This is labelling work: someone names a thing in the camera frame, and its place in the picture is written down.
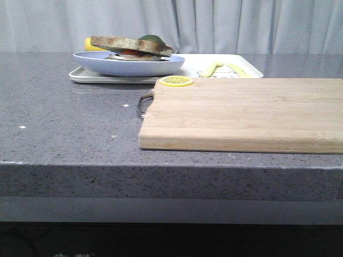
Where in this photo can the bread slice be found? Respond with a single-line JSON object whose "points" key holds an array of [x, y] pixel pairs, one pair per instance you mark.
{"points": [[118, 43], [143, 58]]}

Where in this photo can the toy fried egg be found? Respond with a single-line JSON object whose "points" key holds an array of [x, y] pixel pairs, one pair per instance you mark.
{"points": [[128, 52]]}

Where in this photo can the light blue round plate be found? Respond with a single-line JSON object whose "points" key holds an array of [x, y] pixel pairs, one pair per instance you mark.
{"points": [[100, 62]]}

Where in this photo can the white rectangular tray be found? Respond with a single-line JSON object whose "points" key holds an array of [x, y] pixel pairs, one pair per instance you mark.
{"points": [[193, 65]]}

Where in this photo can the yellow lemon slice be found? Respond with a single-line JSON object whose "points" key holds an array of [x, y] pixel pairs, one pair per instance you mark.
{"points": [[176, 81]]}

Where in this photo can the yellow plastic fork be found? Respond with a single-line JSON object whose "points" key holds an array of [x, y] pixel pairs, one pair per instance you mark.
{"points": [[208, 71]]}

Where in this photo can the yellow plastic knife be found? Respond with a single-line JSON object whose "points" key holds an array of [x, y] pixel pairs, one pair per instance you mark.
{"points": [[238, 72]]}

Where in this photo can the green lime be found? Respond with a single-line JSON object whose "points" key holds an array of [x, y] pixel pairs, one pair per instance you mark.
{"points": [[152, 38]]}

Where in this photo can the grey curtain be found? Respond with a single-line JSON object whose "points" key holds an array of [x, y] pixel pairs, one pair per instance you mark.
{"points": [[191, 27]]}

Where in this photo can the wooden cutting board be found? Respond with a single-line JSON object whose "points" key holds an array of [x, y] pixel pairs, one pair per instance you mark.
{"points": [[264, 115]]}

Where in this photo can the front yellow lemon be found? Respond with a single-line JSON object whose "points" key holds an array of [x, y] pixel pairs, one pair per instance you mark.
{"points": [[89, 47]]}

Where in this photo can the metal cutting board handle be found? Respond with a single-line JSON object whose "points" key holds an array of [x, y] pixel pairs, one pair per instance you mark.
{"points": [[143, 103]]}

